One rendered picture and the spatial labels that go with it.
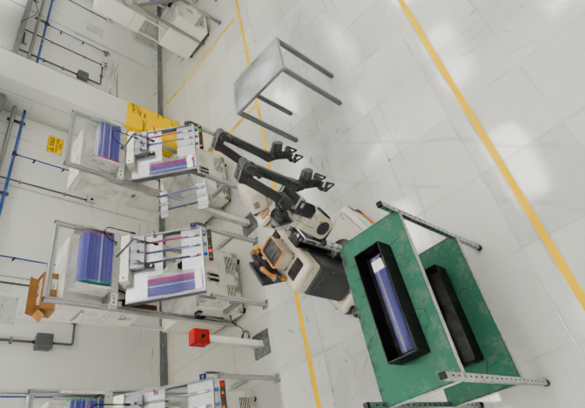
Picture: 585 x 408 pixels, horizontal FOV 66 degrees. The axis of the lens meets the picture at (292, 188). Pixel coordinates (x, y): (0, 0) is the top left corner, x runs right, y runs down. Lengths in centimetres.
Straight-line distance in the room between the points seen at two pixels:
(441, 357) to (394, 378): 27
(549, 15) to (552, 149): 101
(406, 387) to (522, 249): 128
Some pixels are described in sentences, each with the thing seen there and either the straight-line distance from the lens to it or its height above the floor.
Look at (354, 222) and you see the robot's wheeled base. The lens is 359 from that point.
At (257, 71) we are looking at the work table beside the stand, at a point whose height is 80.
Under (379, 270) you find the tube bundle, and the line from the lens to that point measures 242.
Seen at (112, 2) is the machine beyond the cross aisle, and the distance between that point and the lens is 794.
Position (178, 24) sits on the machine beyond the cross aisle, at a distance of 806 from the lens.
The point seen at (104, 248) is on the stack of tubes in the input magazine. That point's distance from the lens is 450.
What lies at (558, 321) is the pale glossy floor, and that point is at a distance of 305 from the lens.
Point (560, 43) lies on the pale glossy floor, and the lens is 365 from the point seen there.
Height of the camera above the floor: 289
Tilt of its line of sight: 38 degrees down
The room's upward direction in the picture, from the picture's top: 68 degrees counter-clockwise
